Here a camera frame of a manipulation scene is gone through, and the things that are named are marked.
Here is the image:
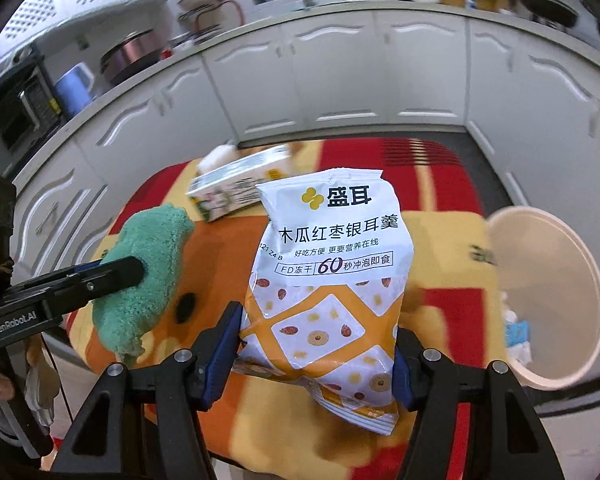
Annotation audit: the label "black frying pan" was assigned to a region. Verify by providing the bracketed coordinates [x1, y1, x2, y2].
[472, 0, 580, 30]

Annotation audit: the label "white kitchen base cabinets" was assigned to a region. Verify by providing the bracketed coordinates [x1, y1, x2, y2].
[10, 7, 600, 418]

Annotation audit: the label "beige clay pot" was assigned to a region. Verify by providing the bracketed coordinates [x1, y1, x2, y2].
[177, 0, 246, 36]

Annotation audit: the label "cream plastic bin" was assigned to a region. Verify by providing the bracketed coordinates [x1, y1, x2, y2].
[485, 206, 600, 391]

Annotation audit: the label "green fluffy cloth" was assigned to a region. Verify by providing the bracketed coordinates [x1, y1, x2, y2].
[91, 202, 197, 363]

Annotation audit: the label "white printed carton box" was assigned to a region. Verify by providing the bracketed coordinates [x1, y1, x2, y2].
[186, 142, 293, 223]

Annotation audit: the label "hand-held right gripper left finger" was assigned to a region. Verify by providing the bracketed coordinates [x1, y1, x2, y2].
[50, 301, 245, 480]

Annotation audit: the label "white orange snack packet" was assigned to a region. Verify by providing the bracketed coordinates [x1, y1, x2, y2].
[232, 167, 415, 436]

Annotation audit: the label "pink cooking pot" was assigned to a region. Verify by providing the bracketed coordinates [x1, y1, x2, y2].
[99, 30, 163, 86]

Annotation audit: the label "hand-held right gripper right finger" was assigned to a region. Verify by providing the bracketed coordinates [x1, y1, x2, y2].
[392, 327, 566, 480]

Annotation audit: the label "dark floor mat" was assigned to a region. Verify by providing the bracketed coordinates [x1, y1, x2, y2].
[237, 130, 513, 206]

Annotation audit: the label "red yellow printed blanket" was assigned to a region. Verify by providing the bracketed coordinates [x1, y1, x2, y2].
[62, 137, 511, 473]

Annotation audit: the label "blue plastic jug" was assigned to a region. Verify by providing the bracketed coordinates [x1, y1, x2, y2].
[54, 62, 97, 118]

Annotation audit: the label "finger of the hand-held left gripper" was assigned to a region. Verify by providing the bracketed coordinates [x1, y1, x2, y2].
[62, 261, 103, 281]
[42, 256, 146, 306]

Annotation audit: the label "black microwave oven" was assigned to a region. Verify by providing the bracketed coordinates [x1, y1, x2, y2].
[0, 57, 63, 161]

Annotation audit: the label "blue snack packet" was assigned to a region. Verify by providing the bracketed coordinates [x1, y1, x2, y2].
[505, 321, 533, 361]

